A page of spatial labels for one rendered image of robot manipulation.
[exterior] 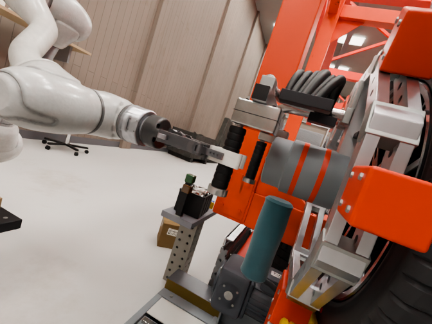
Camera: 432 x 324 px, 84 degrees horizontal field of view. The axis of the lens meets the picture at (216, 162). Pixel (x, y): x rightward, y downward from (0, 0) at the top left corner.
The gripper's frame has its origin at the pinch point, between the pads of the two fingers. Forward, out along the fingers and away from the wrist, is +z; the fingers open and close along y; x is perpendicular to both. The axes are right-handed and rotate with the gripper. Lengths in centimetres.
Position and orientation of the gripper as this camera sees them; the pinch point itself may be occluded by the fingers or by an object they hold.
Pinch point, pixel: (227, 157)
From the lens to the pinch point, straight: 50.4
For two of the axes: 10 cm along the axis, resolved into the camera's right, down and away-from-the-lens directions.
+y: -3.2, -0.1, -9.5
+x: 3.1, -9.4, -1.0
